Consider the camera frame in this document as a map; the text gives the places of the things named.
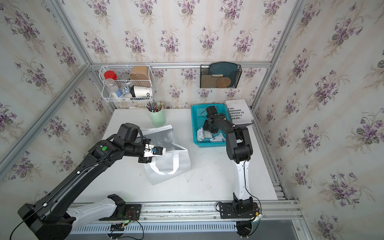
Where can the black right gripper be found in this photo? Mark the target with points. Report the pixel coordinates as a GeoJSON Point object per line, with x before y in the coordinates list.
{"type": "Point", "coordinates": [204, 126]}

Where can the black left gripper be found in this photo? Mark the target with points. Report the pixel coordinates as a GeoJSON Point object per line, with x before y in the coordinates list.
{"type": "Point", "coordinates": [143, 160]}

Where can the white insulated delivery bag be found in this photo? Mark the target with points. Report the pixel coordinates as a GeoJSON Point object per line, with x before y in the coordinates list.
{"type": "Point", "coordinates": [174, 161]}

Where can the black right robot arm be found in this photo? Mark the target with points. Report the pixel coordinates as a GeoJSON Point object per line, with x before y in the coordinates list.
{"type": "Point", "coordinates": [239, 150]}

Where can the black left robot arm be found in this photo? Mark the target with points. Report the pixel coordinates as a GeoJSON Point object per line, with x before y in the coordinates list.
{"type": "Point", "coordinates": [51, 218]}

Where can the white ice pack middle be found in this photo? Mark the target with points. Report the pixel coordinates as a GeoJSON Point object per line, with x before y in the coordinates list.
{"type": "Point", "coordinates": [203, 134]}

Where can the white ice pack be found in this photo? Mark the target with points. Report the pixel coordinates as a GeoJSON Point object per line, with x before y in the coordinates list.
{"type": "Point", "coordinates": [203, 134]}
{"type": "Point", "coordinates": [218, 139]}

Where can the white ice pack left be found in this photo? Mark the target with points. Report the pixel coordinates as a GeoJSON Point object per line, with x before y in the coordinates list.
{"type": "Point", "coordinates": [218, 139]}

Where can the teal plastic basket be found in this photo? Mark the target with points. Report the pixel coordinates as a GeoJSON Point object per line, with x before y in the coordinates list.
{"type": "Point", "coordinates": [199, 115]}

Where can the white book black lettering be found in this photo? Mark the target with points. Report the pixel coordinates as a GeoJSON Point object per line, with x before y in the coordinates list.
{"type": "Point", "coordinates": [239, 112]}

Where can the green pencil cup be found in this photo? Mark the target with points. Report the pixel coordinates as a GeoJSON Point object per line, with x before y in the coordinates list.
{"type": "Point", "coordinates": [157, 113]}

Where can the round woven rattan coaster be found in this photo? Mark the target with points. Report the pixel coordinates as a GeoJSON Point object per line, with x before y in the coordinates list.
{"type": "Point", "coordinates": [223, 82]}

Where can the white paper cup black lid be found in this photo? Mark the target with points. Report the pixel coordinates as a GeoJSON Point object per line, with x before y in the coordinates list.
{"type": "Point", "coordinates": [141, 92]}

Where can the clear glass jar blue label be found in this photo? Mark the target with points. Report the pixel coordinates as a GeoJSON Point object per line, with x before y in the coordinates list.
{"type": "Point", "coordinates": [113, 88]}

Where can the red lid jar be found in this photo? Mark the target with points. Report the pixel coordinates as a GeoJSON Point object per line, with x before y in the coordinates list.
{"type": "Point", "coordinates": [110, 75]}

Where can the black mesh wall organizer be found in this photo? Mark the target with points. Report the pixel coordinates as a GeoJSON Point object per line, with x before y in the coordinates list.
{"type": "Point", "coordinates": [209, 73]}

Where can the white wire wall basket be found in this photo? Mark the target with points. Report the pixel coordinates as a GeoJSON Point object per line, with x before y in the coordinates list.
{"type": "Point", "coordinates": [123, 82]}

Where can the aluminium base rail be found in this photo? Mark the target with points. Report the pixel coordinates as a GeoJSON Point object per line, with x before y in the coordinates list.
{"type": "Point", "coordinates": [209, 211]}

